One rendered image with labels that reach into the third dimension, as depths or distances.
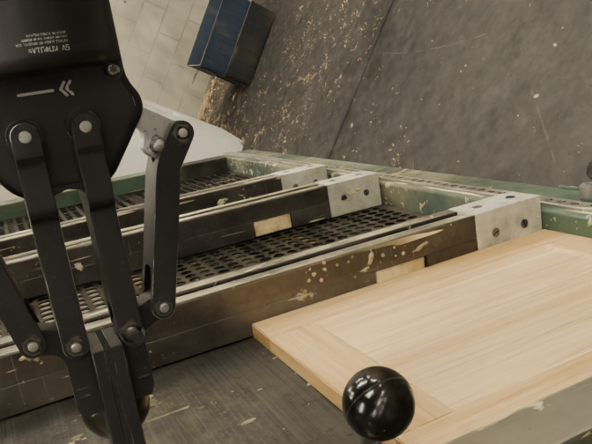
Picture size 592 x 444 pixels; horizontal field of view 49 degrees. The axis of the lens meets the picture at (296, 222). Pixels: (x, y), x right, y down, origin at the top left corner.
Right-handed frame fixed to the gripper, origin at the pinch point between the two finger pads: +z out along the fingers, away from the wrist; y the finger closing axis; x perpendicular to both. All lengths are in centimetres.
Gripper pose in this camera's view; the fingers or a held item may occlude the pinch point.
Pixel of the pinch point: (117, 402)
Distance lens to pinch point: 35.4
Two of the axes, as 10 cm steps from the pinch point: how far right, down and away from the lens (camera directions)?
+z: 1.5, 9.6, 2.3
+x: -4.3, -1.4, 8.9
